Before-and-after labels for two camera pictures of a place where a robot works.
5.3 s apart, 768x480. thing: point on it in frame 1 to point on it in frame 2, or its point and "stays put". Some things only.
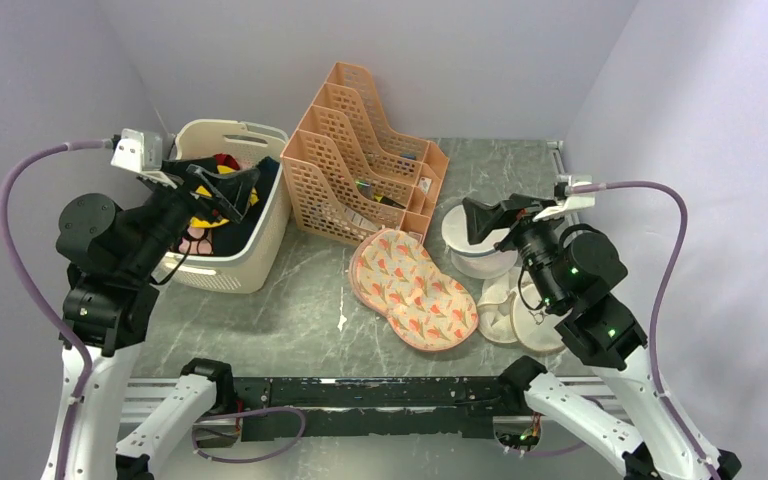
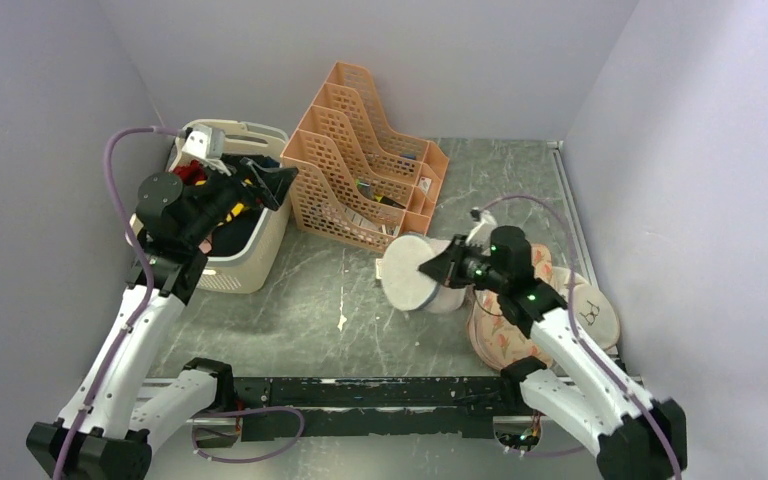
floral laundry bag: x=425 y=308 to x=498 y=338
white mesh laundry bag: x=480 y=259 to x=409 y=288
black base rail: x=373 y=408 stays put
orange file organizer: x=347 y=177 stays put
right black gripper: x=483 y=218 to x=444 y=267
